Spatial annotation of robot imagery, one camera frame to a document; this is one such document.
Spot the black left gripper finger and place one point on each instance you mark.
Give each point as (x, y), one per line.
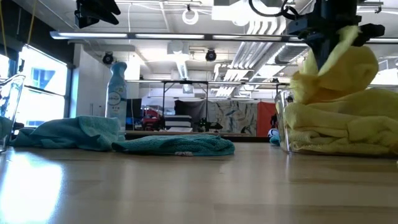
(102, 5)
(93, 17)

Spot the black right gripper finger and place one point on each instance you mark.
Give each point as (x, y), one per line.
(323, 51)
(371, 31)

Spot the blue microfiber towel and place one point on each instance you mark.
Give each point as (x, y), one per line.
(174, 144)
(274, 140)
(4, 130)
(68, 133)

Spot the long LED light bar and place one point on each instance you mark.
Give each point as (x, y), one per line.
(93, 35)

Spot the black ceiling spotlight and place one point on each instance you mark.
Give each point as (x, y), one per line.
(211, 55)
(108, 58)

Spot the white ceiling pipe bundle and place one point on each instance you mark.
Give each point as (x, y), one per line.
(255, 49)

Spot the pale blue air freshener bottle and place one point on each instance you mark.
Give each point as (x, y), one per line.
(116, 93)

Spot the clear plastic basket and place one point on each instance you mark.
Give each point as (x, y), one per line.
(279, 118)
(12, 93)

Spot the orange background panel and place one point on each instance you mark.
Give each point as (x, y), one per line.
(264, 118)

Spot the white and blue ball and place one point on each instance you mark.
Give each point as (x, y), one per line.
(273, 133)

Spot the bright window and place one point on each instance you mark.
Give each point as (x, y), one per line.
(40, 102)

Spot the black background monitor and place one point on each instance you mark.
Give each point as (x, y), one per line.
(133, 110)

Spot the patterned background sheet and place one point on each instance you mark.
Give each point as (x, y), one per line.
(236, 115)

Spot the red background object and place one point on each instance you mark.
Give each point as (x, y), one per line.
(152, 119)

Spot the white and black stacked box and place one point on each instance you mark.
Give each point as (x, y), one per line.
(177, 123)

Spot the dark grey background cloth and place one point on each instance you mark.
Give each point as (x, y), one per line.
(192, 109)

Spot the small black background robot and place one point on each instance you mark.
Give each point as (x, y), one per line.
(208, 126)

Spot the silver ventilation duct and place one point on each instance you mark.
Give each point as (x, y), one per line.
(289, 53)

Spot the black background table frame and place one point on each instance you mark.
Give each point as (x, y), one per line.
(186, 82)

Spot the black aluminium table frame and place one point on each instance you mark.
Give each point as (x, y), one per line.
(248, 139)

